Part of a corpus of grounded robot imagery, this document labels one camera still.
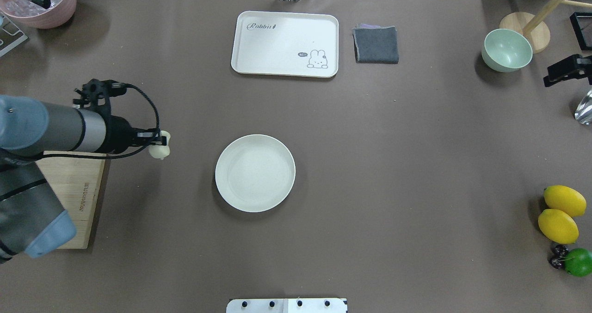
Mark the pastel cups rack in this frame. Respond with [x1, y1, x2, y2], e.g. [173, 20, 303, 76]
[0, 14, 28, 57]

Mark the yellow lemon near pepper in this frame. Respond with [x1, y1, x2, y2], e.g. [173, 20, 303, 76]
[537, 209, 579, 244]

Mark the mint green bowl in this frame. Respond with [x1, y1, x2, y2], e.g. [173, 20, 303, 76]
[481, 29, 533, 73]

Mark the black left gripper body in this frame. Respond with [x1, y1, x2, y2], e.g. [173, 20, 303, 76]
[105, 115, 137, 154]

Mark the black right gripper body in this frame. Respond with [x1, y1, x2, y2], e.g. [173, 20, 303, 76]
[573, 54, 592, 80]

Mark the grey folded cloth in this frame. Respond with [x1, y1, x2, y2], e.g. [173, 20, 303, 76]
[352, 24, 400, 64]

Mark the yellow lemon outer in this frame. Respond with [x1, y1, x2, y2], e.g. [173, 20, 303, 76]
[543, 185, 586, 217]

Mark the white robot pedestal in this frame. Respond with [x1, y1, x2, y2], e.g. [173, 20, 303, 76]
[226, 298, 349, 313]

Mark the wooden cup stand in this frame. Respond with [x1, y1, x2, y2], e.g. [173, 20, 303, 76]
[499, 0, 591, 54]

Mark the wooden cutting board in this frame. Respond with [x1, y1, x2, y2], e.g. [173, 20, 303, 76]
[37, 157, 105, 249]

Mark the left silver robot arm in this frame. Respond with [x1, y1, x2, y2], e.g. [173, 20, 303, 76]
[1, 95, 171, 263]

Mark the cream rectangular tray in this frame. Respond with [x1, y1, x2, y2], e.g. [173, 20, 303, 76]
[231, 11, 339, 78]

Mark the metal scoop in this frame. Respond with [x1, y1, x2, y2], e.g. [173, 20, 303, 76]
[573, 88, 592, 125]

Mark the pink bowl with ice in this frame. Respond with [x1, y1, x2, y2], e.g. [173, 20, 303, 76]
[0, 0, 77, 29]

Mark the round cream plate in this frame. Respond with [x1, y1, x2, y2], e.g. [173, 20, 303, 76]
[214, 134, 296, 213]

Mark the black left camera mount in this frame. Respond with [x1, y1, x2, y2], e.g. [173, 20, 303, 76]
[72, 79, 127, 119]

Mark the green toy pepper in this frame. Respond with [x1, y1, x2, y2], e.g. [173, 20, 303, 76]
[548, 244, 592, 277]

